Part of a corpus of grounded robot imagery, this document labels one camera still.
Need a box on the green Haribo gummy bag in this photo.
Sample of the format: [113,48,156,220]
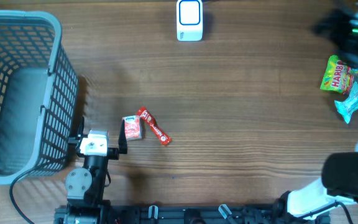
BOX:
[320,55,358,95]

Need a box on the teal white snack pouch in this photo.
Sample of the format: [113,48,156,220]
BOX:
[334,82,358,124]

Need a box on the small red white box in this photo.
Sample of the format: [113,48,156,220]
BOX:
[122,115,142,141]

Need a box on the grey plastic lattice basket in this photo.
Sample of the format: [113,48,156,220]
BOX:
[0,11,78,185]

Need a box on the red candy bar wrapper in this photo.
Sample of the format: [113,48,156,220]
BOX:
[137,106,172,146]

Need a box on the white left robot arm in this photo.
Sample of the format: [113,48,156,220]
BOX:
[54,118,128,224]

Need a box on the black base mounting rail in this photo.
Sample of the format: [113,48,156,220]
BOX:
[53,203,331,224]

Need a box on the white barcode scanner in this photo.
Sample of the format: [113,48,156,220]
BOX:
[176,0,203,42]

